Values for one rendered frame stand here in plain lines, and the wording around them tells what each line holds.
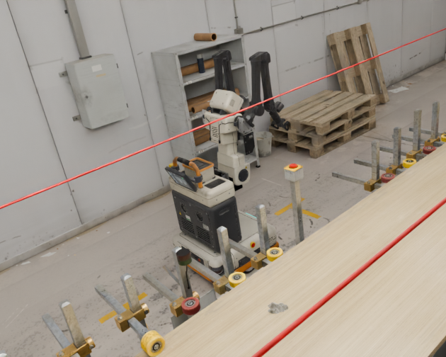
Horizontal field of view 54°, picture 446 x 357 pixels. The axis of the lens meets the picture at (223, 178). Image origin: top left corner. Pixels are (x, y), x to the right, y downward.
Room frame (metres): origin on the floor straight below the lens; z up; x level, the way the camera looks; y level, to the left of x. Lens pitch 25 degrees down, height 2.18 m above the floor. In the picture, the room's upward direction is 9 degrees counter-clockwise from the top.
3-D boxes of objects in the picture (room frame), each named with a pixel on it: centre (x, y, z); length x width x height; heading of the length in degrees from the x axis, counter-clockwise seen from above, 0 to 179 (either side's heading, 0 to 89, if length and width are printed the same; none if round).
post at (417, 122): (2.77, -1.37, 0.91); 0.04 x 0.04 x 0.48; 36
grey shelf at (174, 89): (4.72, 0.03, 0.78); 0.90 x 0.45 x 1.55; 126
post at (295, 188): (2.05, -0.37, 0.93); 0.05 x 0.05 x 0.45; 36
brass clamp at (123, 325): (1.44, 0.47, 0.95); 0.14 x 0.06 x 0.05; 126
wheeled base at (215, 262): (3.07, 0.07, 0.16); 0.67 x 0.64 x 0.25; 125
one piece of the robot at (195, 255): (2.86, 0.33, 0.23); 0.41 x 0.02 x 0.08; 35
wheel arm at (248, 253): (1.94, -0.08, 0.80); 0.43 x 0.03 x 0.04; 36
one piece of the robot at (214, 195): (3.02, 0.15, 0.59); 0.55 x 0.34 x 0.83; 35
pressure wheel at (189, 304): (1.51, 0.23, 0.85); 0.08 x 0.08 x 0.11
